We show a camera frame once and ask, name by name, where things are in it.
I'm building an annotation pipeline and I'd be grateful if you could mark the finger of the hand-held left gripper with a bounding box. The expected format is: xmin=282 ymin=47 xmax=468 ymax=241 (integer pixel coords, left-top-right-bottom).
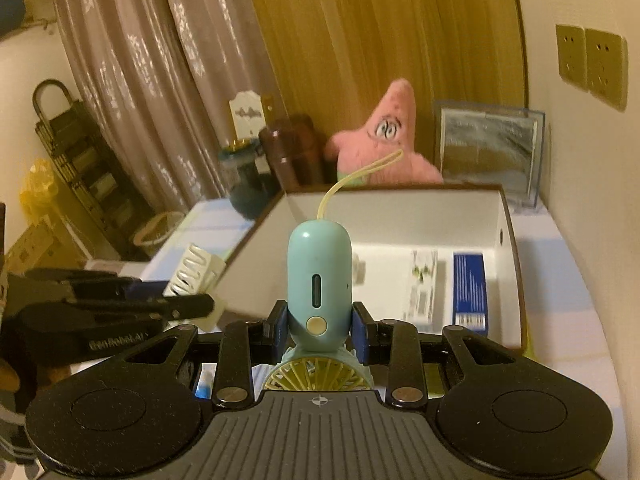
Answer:
xmin=22 ymin=266 xmax=143 ymax=303
xmin=15 ymin=292 xmax=217 ymax=333

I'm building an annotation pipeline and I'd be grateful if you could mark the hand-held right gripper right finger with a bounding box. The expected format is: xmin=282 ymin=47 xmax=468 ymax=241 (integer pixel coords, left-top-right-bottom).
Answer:
xmin=351 ymin=301 xmax=523 ymax=407

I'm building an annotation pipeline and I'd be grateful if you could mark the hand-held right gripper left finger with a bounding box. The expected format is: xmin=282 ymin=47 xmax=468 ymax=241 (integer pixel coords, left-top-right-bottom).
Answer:
xmin=117 ymin=300 xmax=291 ymax=408

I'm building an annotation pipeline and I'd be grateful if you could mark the white hair claw clip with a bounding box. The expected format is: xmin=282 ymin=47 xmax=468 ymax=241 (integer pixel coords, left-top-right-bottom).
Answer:
xmin=164 ymin=242 xmax=227 ymax=332

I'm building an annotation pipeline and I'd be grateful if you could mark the white green medicine box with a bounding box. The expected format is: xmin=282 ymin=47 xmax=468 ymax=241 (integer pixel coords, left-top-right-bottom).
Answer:
xmin=402 ymin=249 xmax=440 ymax=321

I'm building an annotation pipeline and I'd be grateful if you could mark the teal handheld fan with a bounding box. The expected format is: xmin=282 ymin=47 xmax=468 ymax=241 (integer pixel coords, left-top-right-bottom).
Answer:
xmin=259 ymin=149 xmax=405 ymax=392

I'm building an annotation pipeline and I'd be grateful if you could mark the blue medicine box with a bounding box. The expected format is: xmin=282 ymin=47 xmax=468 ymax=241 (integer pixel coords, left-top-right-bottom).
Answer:
xmin=451 ymin=251 xmax=490 ymax=336

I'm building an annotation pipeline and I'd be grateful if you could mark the brown cardboard box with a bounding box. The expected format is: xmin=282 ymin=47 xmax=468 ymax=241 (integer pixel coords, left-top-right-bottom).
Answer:
xmin=212 ymin=183 xmax=530 ymax=356

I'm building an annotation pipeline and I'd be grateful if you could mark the brown cardboard carton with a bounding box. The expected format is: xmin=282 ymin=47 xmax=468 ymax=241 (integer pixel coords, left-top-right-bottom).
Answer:
xmin=5 ymin=220 xmax=91 ymax=273

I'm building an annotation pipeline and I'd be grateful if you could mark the round woven basket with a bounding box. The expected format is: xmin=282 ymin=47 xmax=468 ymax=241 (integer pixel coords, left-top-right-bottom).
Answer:
xmin=132 ymin=210 xmax=187 ymax=248

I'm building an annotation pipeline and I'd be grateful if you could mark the yellow plastic bag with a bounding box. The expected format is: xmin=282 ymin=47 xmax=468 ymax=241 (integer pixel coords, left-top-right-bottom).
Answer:
xmin=19 ymin=157 xmax=63 ymax=221

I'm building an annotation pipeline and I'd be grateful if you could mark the black storage rack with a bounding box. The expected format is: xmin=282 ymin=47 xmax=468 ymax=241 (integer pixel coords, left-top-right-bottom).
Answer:
xmin=32 ymin=79 xmax=153 ymax=261

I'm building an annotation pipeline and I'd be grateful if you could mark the dark green glass jar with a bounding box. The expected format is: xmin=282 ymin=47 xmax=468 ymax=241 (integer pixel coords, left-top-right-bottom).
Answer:
xmin=219 ymin=140 xmax=281 ymax=221

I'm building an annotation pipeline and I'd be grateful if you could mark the brown metal canister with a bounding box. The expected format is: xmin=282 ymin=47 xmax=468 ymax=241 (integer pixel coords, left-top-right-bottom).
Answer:
xmin=258 ymin=122 xmax=313 ymax=192
xmin=285 ymin=114 xmax=331 ymax=186

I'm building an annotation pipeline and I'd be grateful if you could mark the white carved wooden board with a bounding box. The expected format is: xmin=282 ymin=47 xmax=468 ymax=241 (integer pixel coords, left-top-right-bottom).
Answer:
xmin=229 ymin=91 xmax=265 ymax=143

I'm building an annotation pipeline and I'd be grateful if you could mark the pink starfish plush toy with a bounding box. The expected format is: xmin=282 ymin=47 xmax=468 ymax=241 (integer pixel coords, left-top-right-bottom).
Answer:
xmin=325 ymin=77 xmax=445 ymax=186

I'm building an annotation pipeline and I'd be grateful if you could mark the beige patterned curtain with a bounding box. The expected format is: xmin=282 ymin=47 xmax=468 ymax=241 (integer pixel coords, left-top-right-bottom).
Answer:
xmin=55 ymin=0 xmax=286 ymax=211

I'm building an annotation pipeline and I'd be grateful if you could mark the glass picture frame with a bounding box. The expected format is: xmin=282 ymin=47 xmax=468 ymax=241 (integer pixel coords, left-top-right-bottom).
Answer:
xmin=432 ymin=100 xmax=548 ymax=211

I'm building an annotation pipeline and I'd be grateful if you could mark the gold wall socket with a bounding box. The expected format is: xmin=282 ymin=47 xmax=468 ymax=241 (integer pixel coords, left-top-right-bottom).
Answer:
xmin=585 ymin=27 xmax=628 ymax=111
xmin=555 ymin=24 xmax=587 ymax=92

